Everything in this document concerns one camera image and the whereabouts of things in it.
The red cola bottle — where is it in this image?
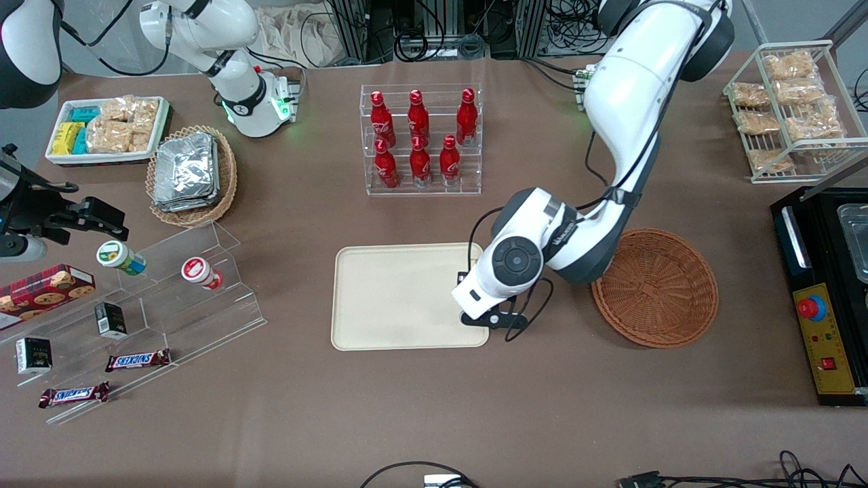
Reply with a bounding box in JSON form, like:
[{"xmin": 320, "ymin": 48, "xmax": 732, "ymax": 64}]
[
  {"xmin": 439, "ymin": 134, "xmax": 461, "ymax": 185},
  {"xmin": 456, "ymin": 88, "xmax": 477, "ymax": 146},
  {"xmin": 410, "ymin": 136, "xmax": 433, "ymax": 188},
  {"xmin": 370, "ymin": 91, "xmax": 395, "ymax": 146},
  {"xmin": 374, "ymin": 139, "xmax": 399, "ymax": 189},
  {"xmin": 408, "ymin": 89, "xmax": 430, "ymax": 144}
]

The clear plastic container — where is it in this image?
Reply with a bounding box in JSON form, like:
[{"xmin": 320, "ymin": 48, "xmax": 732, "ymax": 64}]
[{"xmin": 837, "ymin": 202, "xmax": 868, "ymax": 284}]

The large black drink carton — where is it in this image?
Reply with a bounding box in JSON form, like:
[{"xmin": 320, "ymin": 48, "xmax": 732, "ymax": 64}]
[{"xmin": 16, "ymin": 336, "xmax": 53, "ymax": 375}]

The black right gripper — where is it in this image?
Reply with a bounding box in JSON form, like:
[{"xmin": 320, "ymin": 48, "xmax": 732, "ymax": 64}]
[{"xmin": 0, "ymin": 173, "xmax": 130, "ymax": 241}]

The red tartan cookie box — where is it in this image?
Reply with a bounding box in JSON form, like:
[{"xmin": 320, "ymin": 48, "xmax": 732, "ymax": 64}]
[{"xmin": 0, "ymin": 264, "xmax": 96, "ymax": 322}]

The brown wicker basket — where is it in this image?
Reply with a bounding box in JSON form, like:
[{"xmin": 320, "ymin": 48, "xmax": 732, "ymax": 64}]
[{"xmin": 591, "ymin": 228, "xmax": 719, "ymax": 349}]

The beige cloth bag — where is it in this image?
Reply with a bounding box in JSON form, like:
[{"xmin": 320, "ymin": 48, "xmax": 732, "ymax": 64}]
[{"xmin": 254, "ymin": 3, "xmax": 340, "ymax": 68}]

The white wire rack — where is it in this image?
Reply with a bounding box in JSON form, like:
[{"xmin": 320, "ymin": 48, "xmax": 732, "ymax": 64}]
[{"xmin": 724, "ymin": 41, "xmax": 868, "ymax": 184}]

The clear bag fried snack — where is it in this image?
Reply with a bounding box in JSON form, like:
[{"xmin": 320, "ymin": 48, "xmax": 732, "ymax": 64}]
[
  {"xmin": 734, "ymin": 110, "xmax": 781, "ymax": 136},
  {"xmin": 746, "ymin": 148, "xmax": 795, "ymax": 174},
  {"xmin": 764, "ymin": 51, "xmax": 818, "ymax": 82},
  {"xmin": 731, "ymin": 81, "xmax": 771, "ymax": 108},
  {"xmin": 785, "ymin": 102, "xmax": 846, "ymax": 144},
  {"xmin": 775, "ymin": 78, "xmax": 827, "ymax": 106}
]

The black looped cable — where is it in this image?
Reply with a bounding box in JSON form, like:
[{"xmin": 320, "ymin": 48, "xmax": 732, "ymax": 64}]
[{"xmin": 359, "ymin": 461, "xmax": 479, "ymax": 488}]

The white snack bin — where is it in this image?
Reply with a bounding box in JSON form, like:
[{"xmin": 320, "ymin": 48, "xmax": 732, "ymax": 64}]
[{"xmin": 45, "ymin": 96, "xmax": 172, "ymax": 167}]

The clear acrylic bottle rack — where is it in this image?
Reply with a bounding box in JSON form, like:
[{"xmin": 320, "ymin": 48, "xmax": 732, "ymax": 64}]
[{"xmin": 359, "ymin": 83, "xmax": 484, "ymax": 197}]

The clear acrylic stepped shelf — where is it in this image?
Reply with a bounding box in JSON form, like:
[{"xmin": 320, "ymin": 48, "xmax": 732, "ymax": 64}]
[{"xmin": 0, "ymin": 220, "xmax": 267, "ymax": 426}]

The black cable bundle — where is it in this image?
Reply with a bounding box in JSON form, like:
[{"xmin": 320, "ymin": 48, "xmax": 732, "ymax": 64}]
[{"xmin": 661, "ymin": 451, "xmax": 868, "ymax": 488}]

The light wicker basket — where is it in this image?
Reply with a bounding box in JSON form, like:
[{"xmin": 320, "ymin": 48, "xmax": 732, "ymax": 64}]
[{"xmin": 146, "ymin": 125, "xmax": 238, "ymax": 228}]

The yellow snack pack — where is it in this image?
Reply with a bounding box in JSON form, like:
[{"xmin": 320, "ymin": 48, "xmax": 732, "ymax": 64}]
[{"xmin": 53, "ymin": 122, "xmax": 85, "ymax": 155}]

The small black drink carton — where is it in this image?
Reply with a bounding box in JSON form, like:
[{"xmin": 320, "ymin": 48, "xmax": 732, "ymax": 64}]
[{"xmin": 94, "ymin": 302, "xmax": 127, "ymax": 340}]

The red lid yogurt cup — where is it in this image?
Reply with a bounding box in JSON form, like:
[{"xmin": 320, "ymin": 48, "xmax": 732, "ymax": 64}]
[{"xmin": 181, "ymin": 256, "xmax": 224, "ymax": 291}]

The foil wrapped sandwich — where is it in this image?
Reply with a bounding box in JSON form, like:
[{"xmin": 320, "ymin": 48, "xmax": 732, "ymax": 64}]
[
  {"xmin": 153, "ymin": 184, "xmax": 222, "ymax": 213},
  {"xmin": 154, "ymin": 131, "xmax": 220, "ymax": 197}
]

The metal equipment frame with cables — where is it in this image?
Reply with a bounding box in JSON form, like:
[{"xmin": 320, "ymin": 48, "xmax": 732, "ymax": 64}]
[{"xmin": 325, "ymin": 0, "xmax": 550, "ymax": 63}]

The cream plastic serving tray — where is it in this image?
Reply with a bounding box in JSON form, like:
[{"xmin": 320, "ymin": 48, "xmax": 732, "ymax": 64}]
[{"xmin": 331, "ymin": 243, "xmax": 490, "ymax": 352}]

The black machine yellow panel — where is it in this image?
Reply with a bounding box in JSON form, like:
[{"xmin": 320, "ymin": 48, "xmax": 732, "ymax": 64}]
[{"xmin": 770, "ymin": 186, "xmax": 868, "ymax": 407}]

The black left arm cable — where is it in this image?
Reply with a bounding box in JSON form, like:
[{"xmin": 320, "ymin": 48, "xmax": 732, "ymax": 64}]
[{"xmin": 468, "ymin": 129, "xmax": 652, "ymax": 342}]

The green lid yogurt cup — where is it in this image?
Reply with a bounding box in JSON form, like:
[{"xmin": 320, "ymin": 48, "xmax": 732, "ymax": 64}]
[{"xmin": 96, "ymin": 240, "xmax": 146, "ymax": 276}]

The brown Snickers bar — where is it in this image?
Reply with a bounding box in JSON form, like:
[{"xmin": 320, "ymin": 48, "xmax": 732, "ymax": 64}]
[
  {"xmin": 105, "ymin": 348, "xmax": 172, "ymax": 373},
  {"xmin": 39, "ymin": 382, "xmax": 111, "ymax": 409}
]

